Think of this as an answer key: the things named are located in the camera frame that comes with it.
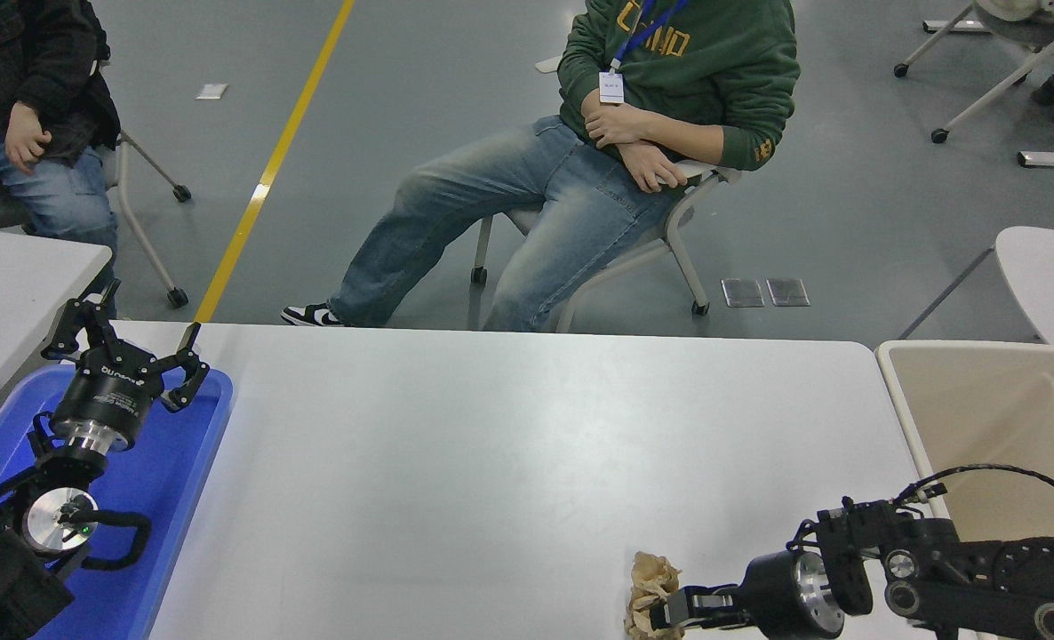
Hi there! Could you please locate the blue lanyard badge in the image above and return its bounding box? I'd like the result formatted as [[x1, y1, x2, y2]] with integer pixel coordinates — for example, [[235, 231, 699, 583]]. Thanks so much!
[[597, 0, 690, 105]]

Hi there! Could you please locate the tan paper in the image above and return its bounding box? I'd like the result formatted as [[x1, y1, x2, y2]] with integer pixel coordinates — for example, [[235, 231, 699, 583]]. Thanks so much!
[[624, 551, 684, 640]]

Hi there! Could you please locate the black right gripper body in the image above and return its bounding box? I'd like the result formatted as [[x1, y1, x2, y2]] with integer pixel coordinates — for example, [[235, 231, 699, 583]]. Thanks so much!
[[738, 550, 805, 640]]

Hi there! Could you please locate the white side table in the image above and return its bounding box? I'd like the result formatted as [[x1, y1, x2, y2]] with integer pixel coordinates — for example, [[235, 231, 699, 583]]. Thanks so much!
[[898, 226, 1054, 365]]

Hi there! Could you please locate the large pale bin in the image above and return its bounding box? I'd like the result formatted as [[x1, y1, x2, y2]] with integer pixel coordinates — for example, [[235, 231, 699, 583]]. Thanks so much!
[[875, 340, 1054, 640]]

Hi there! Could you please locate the grey seat white-frame chair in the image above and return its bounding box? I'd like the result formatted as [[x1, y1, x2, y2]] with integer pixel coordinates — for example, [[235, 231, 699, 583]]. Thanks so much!
[[92, 60, 193, 310]]

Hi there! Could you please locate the white-frame wheeled chair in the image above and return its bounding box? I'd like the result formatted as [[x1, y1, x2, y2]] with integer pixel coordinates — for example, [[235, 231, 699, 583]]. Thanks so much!
[[892, 0, 1054, 145]]

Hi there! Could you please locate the small white table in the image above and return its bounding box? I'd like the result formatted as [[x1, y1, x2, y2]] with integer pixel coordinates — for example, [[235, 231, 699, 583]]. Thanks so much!
[[0, 225, 115, 419]]

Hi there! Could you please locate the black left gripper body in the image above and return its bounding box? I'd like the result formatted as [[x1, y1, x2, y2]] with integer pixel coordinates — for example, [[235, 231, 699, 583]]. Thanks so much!
[[51, 347, 171, 442]]

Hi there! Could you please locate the blue plastic tray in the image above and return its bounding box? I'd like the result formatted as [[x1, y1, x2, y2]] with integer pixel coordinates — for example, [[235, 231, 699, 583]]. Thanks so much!
[[0, 363, 235, 640]]

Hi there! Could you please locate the person's left hand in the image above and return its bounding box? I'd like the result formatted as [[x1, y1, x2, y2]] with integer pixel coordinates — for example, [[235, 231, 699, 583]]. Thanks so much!
[[4, 101, 52, 174], [585, 104, 653, 149]]

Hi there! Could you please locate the grey padded office chair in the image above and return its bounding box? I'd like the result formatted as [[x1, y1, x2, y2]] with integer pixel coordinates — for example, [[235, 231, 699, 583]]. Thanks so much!
[[469, 55, 746, 332]]

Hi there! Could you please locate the person's right hand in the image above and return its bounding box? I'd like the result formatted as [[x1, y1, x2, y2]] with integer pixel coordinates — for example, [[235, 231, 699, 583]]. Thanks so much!
[[620, 140, 689, 194]]

